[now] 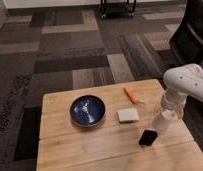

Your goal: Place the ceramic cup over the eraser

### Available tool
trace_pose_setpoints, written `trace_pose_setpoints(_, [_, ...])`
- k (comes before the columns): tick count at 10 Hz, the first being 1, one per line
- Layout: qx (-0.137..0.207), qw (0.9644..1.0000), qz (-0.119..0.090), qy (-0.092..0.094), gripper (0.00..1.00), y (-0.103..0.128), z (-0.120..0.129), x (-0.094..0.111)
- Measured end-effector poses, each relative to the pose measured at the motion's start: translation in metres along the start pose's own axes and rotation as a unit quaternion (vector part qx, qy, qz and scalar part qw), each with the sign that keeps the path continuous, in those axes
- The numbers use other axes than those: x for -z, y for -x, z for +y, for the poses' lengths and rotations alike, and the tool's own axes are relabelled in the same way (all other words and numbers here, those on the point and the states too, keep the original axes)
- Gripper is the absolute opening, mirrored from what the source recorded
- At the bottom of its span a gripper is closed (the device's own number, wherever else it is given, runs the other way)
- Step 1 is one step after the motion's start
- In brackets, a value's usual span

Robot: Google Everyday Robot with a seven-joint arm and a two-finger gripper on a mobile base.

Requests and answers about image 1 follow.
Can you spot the white folded cloth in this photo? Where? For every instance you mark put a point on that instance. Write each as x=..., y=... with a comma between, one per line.
x=128, y=115

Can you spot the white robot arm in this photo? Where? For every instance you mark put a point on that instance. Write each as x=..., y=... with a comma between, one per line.
x=181, y=82

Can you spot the dark blue bowl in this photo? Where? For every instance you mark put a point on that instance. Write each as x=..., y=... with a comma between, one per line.
x=87, y=111

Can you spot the black rolling cart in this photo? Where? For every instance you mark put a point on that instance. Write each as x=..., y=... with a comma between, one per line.
x=122, y=8

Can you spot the black office chair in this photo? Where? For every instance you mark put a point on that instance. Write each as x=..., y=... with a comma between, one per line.
x=187, y=42

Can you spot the orange carrot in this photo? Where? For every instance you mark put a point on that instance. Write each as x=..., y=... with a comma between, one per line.
x=133, y=98

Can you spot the black eraser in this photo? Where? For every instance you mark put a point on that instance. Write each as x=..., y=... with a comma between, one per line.
x=148, y=137

